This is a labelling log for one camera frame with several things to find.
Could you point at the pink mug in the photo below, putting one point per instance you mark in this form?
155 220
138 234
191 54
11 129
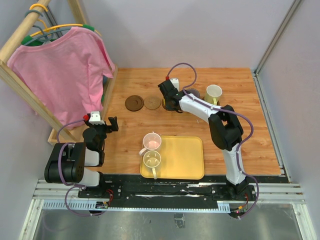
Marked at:
151 142

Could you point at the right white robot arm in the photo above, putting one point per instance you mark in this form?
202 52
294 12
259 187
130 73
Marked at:
225 130

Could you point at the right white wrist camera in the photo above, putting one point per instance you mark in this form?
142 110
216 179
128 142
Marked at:
175 82

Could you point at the woven rattan coaster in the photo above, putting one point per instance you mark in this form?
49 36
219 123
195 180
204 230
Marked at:
152 102

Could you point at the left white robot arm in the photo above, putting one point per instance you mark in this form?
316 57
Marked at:
69 161

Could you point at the white green mug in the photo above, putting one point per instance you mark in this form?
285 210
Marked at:
213 94

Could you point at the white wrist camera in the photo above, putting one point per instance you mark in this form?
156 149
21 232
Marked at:
96 119
175 82

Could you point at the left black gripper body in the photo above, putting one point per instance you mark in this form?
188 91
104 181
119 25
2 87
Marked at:
101 129

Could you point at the wooden clothes rack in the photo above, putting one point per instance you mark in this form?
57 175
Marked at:
17 85

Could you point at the purple mug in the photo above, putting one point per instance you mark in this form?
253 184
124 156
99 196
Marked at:
194 91

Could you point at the yellow clothes hanger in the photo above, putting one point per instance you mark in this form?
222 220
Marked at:
50 26

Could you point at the green garment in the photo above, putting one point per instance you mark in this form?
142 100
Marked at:
71 25

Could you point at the yellow plastic tray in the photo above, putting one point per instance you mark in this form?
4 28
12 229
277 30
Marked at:
182 158

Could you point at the yellow transparent mug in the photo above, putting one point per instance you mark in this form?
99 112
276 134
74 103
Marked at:
163 104

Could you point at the aluminium frame post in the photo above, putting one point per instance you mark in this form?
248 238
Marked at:
278 34

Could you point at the grey clothes hanger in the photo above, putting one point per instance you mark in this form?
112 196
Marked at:
46 36

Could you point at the pink t-shirt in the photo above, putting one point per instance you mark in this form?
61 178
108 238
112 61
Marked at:
67 74

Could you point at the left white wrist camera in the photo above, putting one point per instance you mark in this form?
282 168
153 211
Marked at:
96 119

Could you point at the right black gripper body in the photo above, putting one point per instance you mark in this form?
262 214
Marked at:
168 106

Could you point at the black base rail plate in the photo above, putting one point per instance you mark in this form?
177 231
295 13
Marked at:
136 192

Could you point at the cream mug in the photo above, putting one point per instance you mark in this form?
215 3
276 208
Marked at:
152 160

